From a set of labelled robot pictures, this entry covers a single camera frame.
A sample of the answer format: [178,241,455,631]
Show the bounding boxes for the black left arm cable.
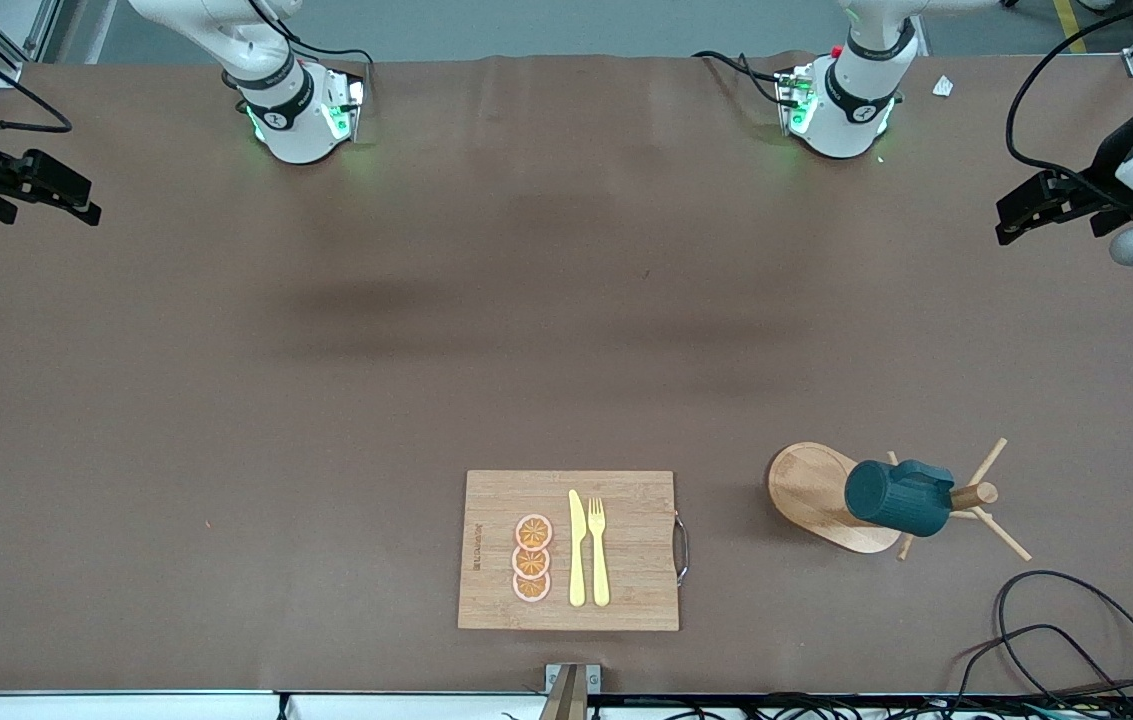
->
[1004,0,1133,206]

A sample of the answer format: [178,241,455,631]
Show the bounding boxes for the black base power cable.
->
[691,50,787,106]
[246,0,374,96]

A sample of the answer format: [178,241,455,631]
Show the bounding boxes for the yellow plastic knife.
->
[568,489,588,608]

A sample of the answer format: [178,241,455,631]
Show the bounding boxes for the wooden cup rack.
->
[766,436,1034,563]

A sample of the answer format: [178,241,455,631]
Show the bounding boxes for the yellow plastic fork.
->
[587,497,611,608]

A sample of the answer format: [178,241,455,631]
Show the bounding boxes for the black loose cable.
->
[946,624,1132,716]
[994,570,1133,713]

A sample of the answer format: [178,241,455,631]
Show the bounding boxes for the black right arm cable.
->
[0,60,74,134]

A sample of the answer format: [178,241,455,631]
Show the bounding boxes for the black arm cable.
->
[0,60,74,134]
[1004,0,1133,206]

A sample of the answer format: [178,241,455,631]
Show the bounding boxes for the brown table cover mat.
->
[0,52,1133,696]

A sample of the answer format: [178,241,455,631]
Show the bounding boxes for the bamboo cutting board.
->
[457,470,690,632]

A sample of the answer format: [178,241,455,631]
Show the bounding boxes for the white table edge strip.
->
[0,690,552,720]

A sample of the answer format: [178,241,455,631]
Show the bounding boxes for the black cable bundle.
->
[591,693,1133,720]

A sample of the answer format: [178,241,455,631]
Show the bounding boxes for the metal bracket with brown post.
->
[541,663,602,720]

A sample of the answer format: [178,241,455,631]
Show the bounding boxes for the teal cup yellow inside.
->
[844,458,955,538]

